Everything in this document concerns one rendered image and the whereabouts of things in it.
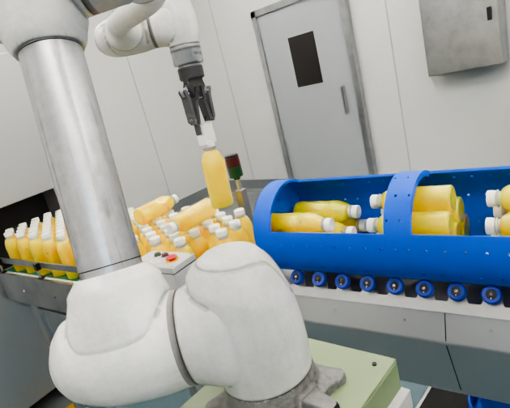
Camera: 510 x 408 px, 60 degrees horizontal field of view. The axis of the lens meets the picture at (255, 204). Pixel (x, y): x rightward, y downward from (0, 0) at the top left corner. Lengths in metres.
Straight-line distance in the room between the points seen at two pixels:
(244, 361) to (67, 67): 0.52
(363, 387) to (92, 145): 0.58
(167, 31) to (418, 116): 3.70
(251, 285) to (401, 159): 4.39
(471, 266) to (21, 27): 0.98
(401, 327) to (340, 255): 0.24
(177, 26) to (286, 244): 0.68
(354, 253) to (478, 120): 3.53
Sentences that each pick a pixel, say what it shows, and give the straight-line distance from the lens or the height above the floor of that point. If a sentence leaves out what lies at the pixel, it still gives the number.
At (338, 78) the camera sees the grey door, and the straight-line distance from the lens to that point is 5.04.
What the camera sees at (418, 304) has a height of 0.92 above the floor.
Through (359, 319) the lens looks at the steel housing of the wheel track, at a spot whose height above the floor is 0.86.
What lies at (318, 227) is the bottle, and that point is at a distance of 1.28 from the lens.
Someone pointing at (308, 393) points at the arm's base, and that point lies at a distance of 0.75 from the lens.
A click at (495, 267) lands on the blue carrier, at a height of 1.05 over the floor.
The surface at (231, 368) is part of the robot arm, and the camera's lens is 0.69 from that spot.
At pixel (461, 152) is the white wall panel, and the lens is 4.73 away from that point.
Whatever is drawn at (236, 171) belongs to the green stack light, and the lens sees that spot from 1.92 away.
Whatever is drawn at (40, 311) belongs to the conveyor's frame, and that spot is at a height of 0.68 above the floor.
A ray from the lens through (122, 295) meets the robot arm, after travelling 0.70.
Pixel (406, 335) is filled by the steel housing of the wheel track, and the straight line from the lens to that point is 1.26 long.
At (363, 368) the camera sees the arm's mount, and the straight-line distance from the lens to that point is 0.83.
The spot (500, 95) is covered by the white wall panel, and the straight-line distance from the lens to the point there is 4.51.
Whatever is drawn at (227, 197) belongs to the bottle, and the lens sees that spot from 1.38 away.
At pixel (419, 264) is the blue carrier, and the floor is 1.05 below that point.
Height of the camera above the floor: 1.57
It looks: 16 degrees down
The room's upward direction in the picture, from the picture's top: 14 degrees counter-clockwise
